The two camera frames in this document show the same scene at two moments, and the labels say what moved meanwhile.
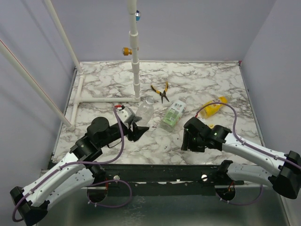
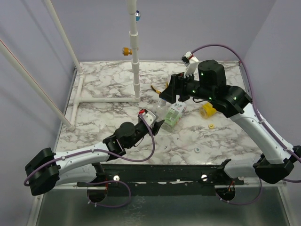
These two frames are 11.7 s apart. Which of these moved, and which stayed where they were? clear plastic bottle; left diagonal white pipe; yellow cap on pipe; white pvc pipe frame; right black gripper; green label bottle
Moved: clear plastic bottle; right black gripper
Stayed: left diagonal white pipe; green label bottle; yellow cap on pipe; white pvc pipe frame
